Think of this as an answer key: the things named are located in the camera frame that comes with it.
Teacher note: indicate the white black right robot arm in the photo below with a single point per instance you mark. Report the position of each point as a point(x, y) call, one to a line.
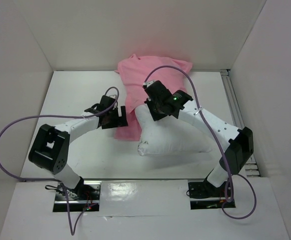
point(236, 144)

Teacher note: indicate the white pillow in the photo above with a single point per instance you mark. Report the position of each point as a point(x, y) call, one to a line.
point(168, 136)

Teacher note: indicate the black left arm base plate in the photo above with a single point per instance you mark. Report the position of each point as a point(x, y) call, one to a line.
point(89, 199)

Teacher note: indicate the aluminium table edge rail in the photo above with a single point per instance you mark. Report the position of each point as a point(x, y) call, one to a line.
point(24, 179)

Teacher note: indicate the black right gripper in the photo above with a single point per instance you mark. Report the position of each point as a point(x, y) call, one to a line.
point(154, 110)

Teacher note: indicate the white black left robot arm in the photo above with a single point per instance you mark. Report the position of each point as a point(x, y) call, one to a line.
point(50, 148)

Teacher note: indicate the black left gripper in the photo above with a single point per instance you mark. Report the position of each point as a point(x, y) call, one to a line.
point(120, 121)

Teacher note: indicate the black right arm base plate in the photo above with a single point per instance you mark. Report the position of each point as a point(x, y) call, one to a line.
point(203, 196)

